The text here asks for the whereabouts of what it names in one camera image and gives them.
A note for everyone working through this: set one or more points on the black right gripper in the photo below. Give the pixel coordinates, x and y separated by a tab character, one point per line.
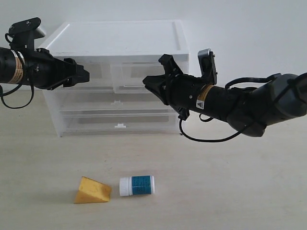
174	88

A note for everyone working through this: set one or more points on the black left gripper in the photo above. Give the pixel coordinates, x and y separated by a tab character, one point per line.
47	72

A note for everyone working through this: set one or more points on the small drawer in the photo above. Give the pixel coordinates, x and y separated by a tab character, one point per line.
128	77
100	81

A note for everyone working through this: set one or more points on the white pill bottle blue label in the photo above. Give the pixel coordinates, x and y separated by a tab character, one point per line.
137	185

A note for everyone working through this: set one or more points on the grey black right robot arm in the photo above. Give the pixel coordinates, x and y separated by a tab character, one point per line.
248	105

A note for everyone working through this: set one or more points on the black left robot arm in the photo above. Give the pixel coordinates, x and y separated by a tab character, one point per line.
12	67

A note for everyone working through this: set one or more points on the clear plastic drawer cabinet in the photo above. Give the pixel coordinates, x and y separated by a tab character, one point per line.
118	56

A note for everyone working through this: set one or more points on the yellow cheese wedge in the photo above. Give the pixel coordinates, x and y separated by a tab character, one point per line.
91	191

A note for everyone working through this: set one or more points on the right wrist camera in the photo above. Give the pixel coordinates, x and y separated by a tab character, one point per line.
207	66

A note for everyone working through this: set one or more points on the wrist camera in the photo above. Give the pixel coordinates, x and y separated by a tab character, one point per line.
207	66
24	33

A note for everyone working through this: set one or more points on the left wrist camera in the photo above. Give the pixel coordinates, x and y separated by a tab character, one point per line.
24	33

